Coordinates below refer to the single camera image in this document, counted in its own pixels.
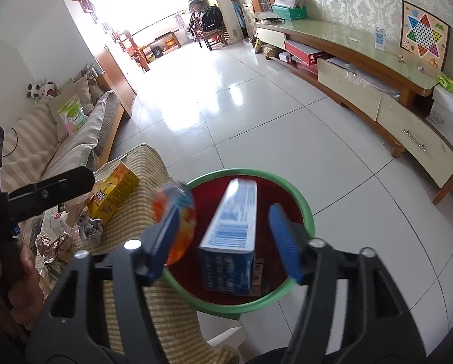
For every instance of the metal pan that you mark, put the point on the metal pan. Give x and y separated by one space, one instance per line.
270 17

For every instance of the red flat box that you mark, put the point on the red flat box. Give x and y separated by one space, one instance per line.
302 51

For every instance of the low wooden table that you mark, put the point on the low wooden table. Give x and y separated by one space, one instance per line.
166 41

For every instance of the large white cardboard box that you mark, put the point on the large white cardboard box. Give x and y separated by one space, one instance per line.
448 112

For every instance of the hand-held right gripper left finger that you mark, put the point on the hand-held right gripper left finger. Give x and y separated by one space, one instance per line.
165 235

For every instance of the red and white plush toy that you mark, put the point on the red and white plush toy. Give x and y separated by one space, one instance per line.
49 89

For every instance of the brown crumpled wrapper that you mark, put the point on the brown crumpled wrapper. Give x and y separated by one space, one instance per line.
58 252

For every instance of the wooden chair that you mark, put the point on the wooden chair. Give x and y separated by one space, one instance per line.
213 40

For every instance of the green cardboard box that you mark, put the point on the green cardboard box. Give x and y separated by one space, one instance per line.
293 13

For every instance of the green and pink packet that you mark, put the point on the green and pink packet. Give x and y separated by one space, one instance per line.
72 115

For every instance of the beige sofa cushion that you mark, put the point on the beige sofa cushion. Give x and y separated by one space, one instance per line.
97 121

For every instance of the long wooden media cabinet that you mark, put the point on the long wooden media cabinet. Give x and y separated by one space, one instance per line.
347 79

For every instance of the wooden sofa with striped cover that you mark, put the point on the wooden sofa with striped cover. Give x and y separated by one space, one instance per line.
40 148

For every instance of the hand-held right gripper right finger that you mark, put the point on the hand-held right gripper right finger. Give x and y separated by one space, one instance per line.
285 242

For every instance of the red bin with green rim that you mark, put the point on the red bin with green rim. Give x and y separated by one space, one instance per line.
306 216

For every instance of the white crumpled paper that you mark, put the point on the white crumpled paper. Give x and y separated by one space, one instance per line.
58 223

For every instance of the small blue and white box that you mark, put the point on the small blue and white box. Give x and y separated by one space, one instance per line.
380 39

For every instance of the orange snack wrapper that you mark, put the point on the orange snack wrapper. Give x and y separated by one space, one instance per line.
186 227

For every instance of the small green packet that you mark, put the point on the small green packet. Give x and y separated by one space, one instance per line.
448 82

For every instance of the black and white plush toy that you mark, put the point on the black and white plush toy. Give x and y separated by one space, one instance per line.
33 91

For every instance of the colourful star checkers board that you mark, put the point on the colourful star checkers board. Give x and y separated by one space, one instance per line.
423 34

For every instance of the blue toothpaste box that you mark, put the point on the blue toothpaste box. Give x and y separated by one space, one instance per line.
232 227

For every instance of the beige pillow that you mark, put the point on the beige pillow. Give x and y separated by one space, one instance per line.
80 93

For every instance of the grey crumpled paper ball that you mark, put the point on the grey crumpled paper ball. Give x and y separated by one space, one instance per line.
91 229

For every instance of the black backpack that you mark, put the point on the black backpack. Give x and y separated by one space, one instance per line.
211 18

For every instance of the yellow drink carton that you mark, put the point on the yellow drink carton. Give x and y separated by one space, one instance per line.
114 193

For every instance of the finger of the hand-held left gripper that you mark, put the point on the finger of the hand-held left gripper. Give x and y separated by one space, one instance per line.
59 184

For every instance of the person's left hand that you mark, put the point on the person's left hand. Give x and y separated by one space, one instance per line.
27 292

